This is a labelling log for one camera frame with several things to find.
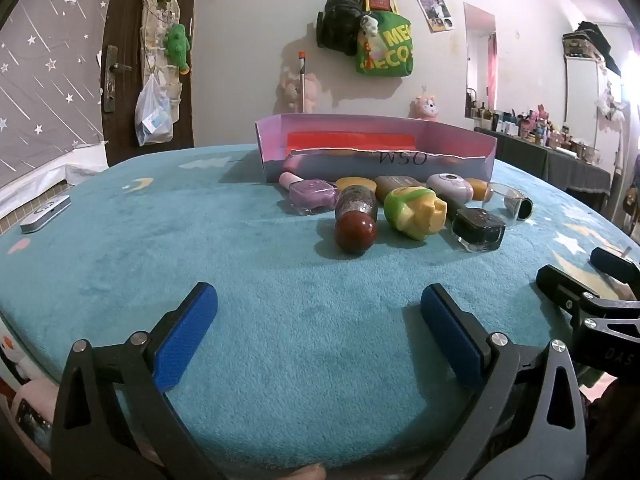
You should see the row of cosmetic bottles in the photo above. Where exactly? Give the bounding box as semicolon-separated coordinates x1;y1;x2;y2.
465;87;601;161

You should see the pink pig plush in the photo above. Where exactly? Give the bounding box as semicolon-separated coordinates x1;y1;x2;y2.
282;72;321;113

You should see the black bag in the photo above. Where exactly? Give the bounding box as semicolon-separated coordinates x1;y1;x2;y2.
562;21;621;61

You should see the mop handle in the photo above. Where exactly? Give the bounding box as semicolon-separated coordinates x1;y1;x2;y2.
297;51;307;113

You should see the clear plastic bag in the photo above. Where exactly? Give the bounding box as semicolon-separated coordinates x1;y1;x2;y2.
134;74;174;147

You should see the wall poster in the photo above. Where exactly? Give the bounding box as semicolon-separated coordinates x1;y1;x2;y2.
416;0;453;33

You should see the white plastic sheet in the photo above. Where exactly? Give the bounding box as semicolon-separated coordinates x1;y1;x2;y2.
0;142;108;211

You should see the grey star printed cloth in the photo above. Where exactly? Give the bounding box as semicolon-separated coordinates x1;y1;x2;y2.
0;0;111;176

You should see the studded silver ring holder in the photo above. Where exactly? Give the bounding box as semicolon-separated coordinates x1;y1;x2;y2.
504;195;534;221

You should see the green yellow toy figure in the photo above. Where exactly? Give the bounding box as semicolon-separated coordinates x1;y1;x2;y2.
383;186;448;242

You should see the clear hanging organizer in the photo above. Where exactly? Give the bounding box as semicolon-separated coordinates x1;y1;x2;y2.
137;0;183;116

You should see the white cabinet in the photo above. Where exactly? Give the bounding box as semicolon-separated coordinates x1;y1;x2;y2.
564;55;623;148

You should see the black nail polish bottle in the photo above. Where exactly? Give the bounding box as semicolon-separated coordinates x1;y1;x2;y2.
439;192;507;253

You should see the yellow round compact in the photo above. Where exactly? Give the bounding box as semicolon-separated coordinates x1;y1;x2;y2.
335;176;378;195

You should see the purple nail polish bottle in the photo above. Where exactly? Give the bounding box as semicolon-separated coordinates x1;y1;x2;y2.
278;172;340;217

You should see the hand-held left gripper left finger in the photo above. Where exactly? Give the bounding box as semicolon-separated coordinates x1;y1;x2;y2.
50;281;226;480

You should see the black backpack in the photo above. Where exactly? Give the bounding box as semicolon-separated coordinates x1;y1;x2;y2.
316;0;371;57

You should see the brass door handle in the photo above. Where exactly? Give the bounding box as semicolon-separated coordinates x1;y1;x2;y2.
101;45;133;113

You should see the purple cardboard box red inside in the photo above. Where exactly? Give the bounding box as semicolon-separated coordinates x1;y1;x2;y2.
254;113;498;184

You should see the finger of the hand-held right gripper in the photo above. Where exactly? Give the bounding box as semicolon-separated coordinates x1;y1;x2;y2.
590;246;640;285
536;264;640;333

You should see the lavender round device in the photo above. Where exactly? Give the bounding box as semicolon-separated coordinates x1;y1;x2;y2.
426;173;474;204

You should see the dark cloth covered dresser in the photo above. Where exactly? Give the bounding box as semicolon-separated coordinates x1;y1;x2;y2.
475;127;613;201

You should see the white rectangular device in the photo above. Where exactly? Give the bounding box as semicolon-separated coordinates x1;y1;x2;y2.
20;195;72;233

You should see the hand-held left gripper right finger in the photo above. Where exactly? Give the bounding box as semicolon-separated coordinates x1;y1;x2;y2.
420;282;588;480

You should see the dark brown door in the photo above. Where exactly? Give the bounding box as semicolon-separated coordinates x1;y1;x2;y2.
97;0;198;166

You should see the green crocodile plush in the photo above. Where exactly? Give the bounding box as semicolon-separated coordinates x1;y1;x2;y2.
162;23;193;76

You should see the green tote bag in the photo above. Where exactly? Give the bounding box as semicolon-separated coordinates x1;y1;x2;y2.
356;10;415;77

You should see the pink horned plush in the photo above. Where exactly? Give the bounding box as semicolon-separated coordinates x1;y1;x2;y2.
409;87;441;122

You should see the glitter bottle dark red cap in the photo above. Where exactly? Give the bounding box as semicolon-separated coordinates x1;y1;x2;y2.
334;185;379;256

